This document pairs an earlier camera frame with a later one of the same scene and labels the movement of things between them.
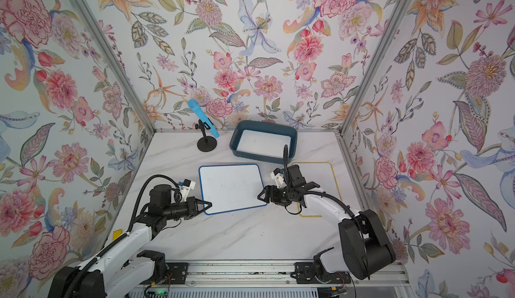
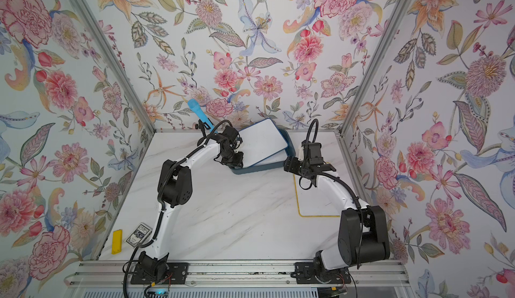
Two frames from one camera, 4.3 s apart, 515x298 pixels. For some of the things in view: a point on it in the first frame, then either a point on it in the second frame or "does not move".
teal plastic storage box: [239, 126] → [290, 140]
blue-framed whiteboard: [229, 187] → [259, 141]
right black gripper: [273, 196] → [292, 164]
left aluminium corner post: [84, 12] does not move
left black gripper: [192, 207] → [237, 162]
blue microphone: [193, 103] does not move
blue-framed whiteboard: [264, 143] → [279, 156]
